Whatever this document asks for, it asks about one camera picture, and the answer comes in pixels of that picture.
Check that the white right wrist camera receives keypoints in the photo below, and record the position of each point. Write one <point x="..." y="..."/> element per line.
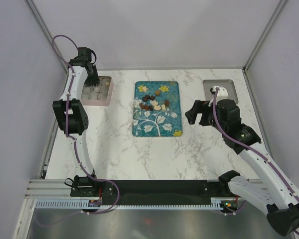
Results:
<point x="220" y="93"/>

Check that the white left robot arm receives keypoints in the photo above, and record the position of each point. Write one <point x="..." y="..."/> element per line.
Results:
<point x="72" y="118"/>

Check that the teal floral tray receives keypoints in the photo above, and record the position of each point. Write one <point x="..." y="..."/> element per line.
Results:
<point x="157" y="123"/>

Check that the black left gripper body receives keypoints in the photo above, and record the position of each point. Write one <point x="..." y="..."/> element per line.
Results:
<point x="92" y="78"/>

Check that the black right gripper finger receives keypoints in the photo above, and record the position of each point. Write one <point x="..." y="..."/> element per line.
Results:
<point x="198" y="107"/>
<point x="191" y="116"/>

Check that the caramel round chocolate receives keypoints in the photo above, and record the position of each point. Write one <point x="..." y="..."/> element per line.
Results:
<point x="158" y="92"/>

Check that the pink box lid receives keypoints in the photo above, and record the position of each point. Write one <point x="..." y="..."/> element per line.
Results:
<point x="223" y="85"/>

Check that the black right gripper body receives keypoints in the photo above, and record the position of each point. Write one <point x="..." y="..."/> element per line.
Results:
<point x="207" y="117"/>

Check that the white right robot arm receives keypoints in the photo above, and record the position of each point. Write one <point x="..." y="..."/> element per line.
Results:
<point x="280" y="202"/>

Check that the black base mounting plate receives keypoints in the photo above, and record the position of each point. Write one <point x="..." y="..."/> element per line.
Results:
<point x="165" y="192"/>

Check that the white heart chocolate centre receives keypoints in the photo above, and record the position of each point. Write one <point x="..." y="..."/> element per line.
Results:
<point x="154" y="102"/>

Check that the aluminium frame rail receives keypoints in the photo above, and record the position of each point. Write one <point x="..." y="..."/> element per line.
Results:
<point x="44" y="29"/>

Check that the pink chocolate box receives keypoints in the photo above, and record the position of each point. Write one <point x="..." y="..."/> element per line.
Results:
<point x="101" y="96"/>

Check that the white slotted cable duct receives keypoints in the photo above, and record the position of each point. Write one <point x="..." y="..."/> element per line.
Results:
<point x="86" y="204"/>

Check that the white square chocolate right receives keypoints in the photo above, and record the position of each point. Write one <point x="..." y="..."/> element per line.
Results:
<point x="163" y="107"/>

